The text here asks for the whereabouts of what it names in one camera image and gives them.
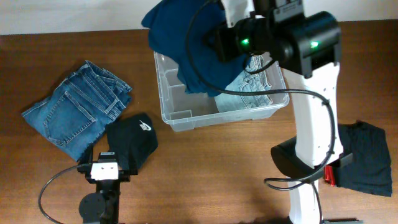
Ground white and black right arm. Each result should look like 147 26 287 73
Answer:
214 1 348 223

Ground light grey jeans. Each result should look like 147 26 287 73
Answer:
213 54 274 113

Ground folded blue denim jeans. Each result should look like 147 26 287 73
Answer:
22 60 132 161

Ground folded black Nike garment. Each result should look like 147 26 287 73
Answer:
105 113 159 175

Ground dark blue shirt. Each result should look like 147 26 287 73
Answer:
141 0 245 97

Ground black garment with red trim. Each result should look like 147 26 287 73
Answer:
324 121 392 197

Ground clear plastic storage bin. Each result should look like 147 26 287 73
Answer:
154 52 290 132

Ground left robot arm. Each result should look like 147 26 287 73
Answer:
77 152 131 224

